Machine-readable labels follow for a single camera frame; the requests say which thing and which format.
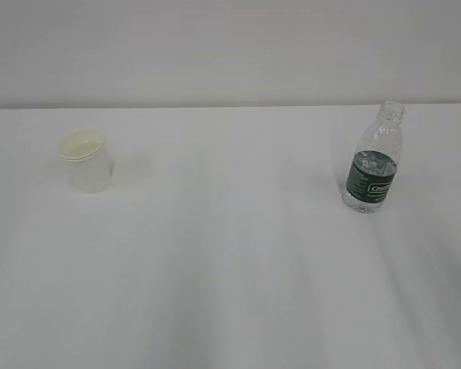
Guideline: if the clear plastic water bottle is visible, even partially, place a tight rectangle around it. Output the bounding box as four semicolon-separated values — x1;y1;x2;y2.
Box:
342;101;405;214

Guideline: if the white paper cup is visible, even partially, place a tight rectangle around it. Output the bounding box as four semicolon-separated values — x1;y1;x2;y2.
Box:
59;129;111;194

